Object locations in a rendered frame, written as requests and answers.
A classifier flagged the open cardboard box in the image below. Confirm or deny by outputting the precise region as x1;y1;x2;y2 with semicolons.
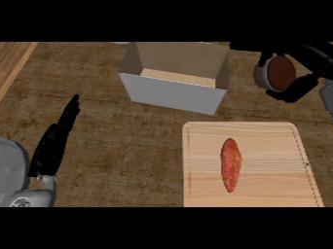
118;41;232;117

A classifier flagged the pale wooden cutting board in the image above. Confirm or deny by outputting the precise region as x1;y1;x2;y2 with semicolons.
182;121;327;208

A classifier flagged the brown cupcake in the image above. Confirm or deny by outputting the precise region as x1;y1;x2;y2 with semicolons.
253;54;300;93

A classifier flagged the orange sweet potato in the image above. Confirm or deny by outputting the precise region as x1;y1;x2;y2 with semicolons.
220;137;245;194

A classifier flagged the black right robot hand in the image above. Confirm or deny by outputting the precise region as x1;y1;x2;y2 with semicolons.
231;41;333;104

